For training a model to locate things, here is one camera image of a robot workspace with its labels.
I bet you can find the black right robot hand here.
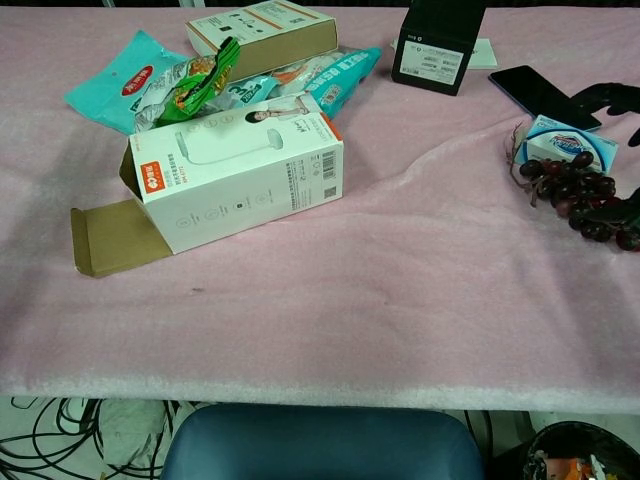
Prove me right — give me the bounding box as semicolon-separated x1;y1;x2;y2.
571;82;640;227

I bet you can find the dark purple grape bunch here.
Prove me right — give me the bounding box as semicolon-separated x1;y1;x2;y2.
508;122;640;253

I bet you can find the blue white soap box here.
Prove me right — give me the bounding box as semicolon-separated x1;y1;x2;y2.
522;114;620;175

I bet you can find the black smartphone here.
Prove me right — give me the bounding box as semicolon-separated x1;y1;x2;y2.
488;64;603;132

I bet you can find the black cardboard box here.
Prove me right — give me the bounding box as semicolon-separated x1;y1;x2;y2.
390;0;487;97

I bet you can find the teal snack bag white text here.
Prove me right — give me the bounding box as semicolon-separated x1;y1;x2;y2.
272;45;384;120

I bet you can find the pink fleece table cloth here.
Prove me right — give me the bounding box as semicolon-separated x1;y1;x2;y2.
0;5;640;416

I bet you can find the white box with brown side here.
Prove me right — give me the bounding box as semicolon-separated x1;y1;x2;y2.
184;0;341;84

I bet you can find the black trash bin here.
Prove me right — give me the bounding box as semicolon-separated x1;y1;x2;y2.
522;421;640;480

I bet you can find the white teal snack packet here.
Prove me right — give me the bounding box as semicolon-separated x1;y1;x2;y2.
207;74;279;114

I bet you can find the white desk lamp box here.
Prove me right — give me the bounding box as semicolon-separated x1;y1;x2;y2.
69;93;345;278

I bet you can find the green snack bag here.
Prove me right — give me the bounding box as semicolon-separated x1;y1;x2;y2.
153;35;242;129

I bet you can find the teal snack bag red logo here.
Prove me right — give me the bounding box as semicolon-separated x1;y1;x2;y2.
63;29;190;135

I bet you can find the white plastic bag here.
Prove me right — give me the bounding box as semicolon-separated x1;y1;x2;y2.
97;399;197;469

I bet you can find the thin black cable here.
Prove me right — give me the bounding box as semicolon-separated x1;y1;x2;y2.
463;410;495;457

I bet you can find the black cable tangle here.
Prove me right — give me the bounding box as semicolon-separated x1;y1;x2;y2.
0;397;169;480

